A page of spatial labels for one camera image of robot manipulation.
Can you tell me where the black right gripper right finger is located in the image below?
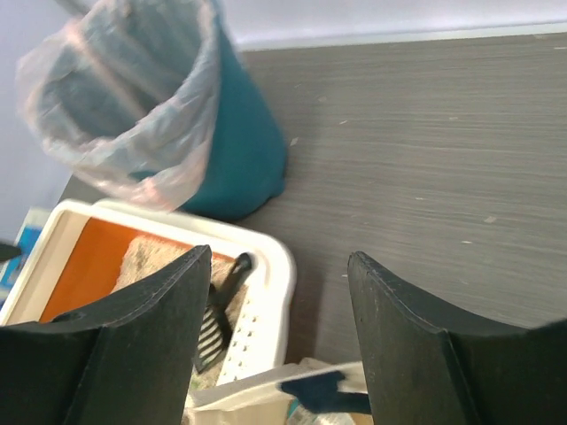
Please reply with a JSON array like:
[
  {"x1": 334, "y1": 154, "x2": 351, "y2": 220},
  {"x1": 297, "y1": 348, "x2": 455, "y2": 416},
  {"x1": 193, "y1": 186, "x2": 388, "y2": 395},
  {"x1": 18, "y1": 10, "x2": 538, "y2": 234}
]
[{"x1": 347, "y1": 251, "x2": 566, "y2": 424}]

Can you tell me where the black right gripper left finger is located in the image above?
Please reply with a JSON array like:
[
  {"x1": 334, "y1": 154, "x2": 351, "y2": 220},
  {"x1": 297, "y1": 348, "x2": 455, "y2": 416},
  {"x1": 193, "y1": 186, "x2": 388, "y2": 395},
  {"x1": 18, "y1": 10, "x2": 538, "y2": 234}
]
[{"x1": 1, "y1": 245, "x2": 212, "y2": 424}]

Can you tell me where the black litter scoop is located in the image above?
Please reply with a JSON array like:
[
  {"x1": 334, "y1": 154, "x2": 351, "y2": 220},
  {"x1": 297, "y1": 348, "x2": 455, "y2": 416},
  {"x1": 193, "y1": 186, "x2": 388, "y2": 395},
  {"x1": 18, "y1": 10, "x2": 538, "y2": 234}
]
[{"x1": 193, "y1": 252, "x2": 254, "y2": 375}]

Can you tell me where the white orange litter box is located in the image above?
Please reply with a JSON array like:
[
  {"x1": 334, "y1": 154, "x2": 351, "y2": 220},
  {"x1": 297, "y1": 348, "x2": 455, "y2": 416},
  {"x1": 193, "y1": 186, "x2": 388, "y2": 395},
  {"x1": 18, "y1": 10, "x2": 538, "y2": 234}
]
[{"x1": 1, "y1": 199, "x2": 296, "y2": 384}]

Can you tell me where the cat litter sand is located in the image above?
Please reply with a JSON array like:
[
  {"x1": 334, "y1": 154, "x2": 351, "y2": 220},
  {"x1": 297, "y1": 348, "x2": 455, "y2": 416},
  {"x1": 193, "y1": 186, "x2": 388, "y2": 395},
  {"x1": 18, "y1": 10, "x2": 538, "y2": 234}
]
[{"x1": 110, "y1": 236, "x2": 249, "y2": 311}]

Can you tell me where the blue white box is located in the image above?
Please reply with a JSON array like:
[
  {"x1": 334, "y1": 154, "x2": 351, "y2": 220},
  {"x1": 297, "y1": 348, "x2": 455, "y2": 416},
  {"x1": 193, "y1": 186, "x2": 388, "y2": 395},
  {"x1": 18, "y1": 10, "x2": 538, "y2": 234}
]
[{"x1": 1, "y1": 208, "x2": 50, "y2": 305}]

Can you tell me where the beige canvas tote bag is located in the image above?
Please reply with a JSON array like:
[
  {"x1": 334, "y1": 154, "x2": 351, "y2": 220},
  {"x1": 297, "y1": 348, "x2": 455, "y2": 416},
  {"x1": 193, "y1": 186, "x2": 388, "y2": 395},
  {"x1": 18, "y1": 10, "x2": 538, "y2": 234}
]
[{"x1": 182, "y1": 359, "x2": 374, "y2": 424}]

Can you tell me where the teal trash bin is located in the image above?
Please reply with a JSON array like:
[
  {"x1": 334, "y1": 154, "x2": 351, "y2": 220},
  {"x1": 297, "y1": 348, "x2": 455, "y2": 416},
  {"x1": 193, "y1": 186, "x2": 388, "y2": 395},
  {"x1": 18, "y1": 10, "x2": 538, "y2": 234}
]
[{"x1": 128, "y1": 1, "x2": 287, "y2": 220}]

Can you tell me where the clear plastic bin liner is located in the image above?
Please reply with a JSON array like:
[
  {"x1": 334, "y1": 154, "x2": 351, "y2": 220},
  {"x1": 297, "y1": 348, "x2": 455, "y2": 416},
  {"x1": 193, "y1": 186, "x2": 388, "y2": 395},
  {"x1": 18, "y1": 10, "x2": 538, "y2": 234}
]
[{"x1": 16, "y1": 1, "x2": 221, "y2": 210}]

